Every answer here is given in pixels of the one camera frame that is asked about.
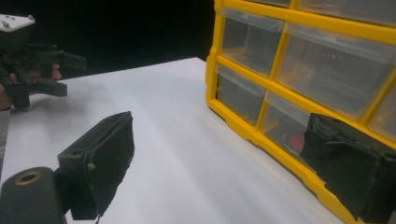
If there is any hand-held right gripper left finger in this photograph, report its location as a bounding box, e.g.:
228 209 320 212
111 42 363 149
57 111 135 221

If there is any set of clear drawers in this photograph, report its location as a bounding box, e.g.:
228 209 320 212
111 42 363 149
216 0 396 157

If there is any round red black compact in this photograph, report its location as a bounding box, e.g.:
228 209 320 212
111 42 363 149
281 132 307 157

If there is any yellow black drawer cabinet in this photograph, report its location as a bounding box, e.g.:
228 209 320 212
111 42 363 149
205 0 396 224

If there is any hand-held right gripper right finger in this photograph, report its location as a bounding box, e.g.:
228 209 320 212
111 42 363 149
300 112 396 224

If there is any clear plastic cabinet drawer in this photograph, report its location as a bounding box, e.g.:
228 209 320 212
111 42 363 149
261 91 372 162

